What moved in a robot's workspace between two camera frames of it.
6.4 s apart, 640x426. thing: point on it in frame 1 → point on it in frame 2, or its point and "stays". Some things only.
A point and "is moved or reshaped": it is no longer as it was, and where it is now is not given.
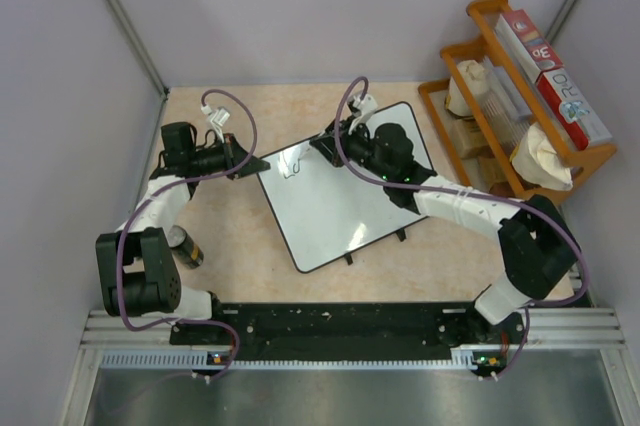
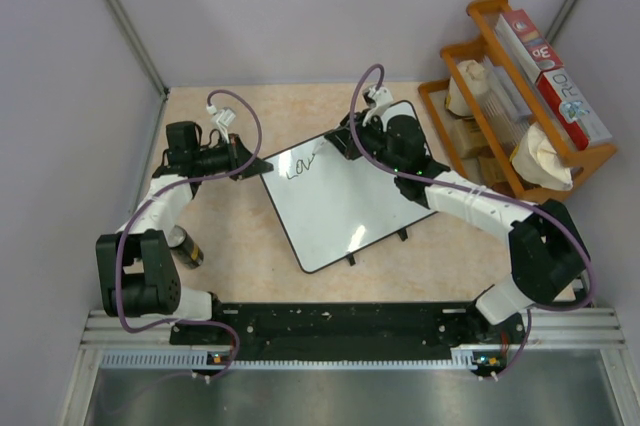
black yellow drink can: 183,245 stays
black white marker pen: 304,147 is moved or reshaped
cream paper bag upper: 477,81 stays
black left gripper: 234,154 stays
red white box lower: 582,123 stays
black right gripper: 348,138 → 345,141
